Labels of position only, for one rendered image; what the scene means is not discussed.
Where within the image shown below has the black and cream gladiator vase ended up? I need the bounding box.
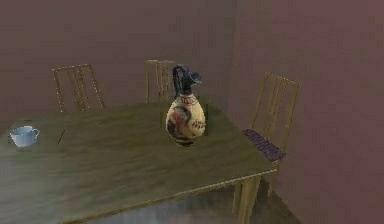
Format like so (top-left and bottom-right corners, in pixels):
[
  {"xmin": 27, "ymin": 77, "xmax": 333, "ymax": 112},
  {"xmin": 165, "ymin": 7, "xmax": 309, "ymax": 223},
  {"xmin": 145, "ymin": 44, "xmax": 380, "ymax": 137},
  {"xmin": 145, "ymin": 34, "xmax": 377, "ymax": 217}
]
[{"xmin": 165, "ymin": 63, "xmax": 207, "ymax": 147}]

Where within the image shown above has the wooden slat-back chair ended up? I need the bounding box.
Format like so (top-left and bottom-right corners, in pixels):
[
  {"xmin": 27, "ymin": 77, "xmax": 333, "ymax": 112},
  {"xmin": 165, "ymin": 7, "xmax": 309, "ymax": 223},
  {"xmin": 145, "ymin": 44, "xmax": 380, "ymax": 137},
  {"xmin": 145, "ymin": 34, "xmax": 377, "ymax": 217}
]
[
  {"xmin": 144, "ymin": 59, "xmax": 177, "ymax": 105},
  {"xmin": 51, "ymin": 63, "xmax": 106, "ymax": 114}
]

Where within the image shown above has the wooden chair with purple seat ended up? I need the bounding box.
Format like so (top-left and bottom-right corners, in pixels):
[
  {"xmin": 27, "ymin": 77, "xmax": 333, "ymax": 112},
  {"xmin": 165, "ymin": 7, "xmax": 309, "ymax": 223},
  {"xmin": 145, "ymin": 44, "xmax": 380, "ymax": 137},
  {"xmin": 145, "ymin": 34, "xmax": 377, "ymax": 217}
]
[{"xmin": 241, "ymin": 71, "xmax": 300, "ymax": 198}]

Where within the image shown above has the olive wooden dining table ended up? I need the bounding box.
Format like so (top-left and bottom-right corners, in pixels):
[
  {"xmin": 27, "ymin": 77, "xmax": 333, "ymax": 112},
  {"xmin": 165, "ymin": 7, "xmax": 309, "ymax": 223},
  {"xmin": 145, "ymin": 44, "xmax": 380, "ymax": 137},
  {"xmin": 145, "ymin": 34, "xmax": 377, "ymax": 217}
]
[{"xmin": 0, "ymin": 101, "xmax": 278, "ymax": 224}]

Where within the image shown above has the pale blue cup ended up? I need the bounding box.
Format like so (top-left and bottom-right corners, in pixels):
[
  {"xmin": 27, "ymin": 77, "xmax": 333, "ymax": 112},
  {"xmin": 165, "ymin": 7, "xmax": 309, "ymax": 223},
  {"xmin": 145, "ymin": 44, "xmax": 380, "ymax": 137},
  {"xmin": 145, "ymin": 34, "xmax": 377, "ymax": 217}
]
[{"xmin": 9, "ymin": 125, "xmax": 41, "ymax": 149}]

